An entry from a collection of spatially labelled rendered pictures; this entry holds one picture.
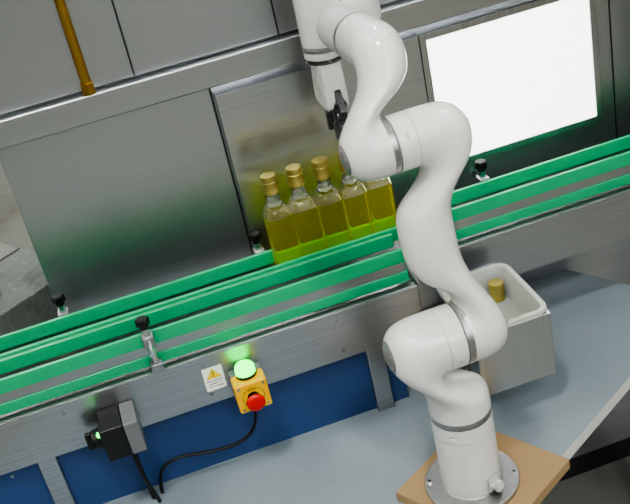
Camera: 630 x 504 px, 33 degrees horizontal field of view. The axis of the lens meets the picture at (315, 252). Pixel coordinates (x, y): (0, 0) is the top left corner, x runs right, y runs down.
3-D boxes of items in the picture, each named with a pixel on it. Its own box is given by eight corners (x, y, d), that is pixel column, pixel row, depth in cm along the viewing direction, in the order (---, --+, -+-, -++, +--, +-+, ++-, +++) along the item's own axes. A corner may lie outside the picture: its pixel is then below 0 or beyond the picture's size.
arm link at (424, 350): (502, 418, 200) (488, 315, 188) (412, 452, 197) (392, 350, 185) (475, 383, 210) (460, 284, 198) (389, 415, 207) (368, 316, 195)
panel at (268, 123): (597, 116, 259) (587, -20, 242) (603, 120, 256) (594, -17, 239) (247, 226, 245) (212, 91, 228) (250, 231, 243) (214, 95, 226)
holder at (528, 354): (501, 310, 250) (494, 254, 242) (556, 372, 227) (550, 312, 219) (434, 333, 248) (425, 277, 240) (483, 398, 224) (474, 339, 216)
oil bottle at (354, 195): (374, 253, 243) (358, 171, 233) (382, 264, 238) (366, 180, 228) (351, 260, 242) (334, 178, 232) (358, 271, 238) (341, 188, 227)
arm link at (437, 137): (417, 359, 202) (494, 331, 205) (441, 387, 191) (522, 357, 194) (362, 113, 182) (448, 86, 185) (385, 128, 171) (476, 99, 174)
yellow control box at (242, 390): (265, 387, 229) (258, 360, 226) (274, 406, 223) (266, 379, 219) (234, 398, 228) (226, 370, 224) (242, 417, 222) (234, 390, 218)
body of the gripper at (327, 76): (300, 50, 219) (310, 99, 225) (313, 64, 210) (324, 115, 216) (334, 40, 220) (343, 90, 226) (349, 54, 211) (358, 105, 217)
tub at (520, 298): (508, 291, 242) (504, 259, 237) (554, 341, 222) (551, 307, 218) (438, 315, 239) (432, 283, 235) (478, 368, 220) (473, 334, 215)
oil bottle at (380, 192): (396, 244, 245) (381, 162, 234) (405, 255, 240) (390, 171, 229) (374, 252, 244) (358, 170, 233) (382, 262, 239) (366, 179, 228)
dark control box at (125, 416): (143, 429, 225) (132, 398, 221) (148, 451, 218) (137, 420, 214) (105, 442, 224) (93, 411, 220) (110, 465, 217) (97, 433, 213)
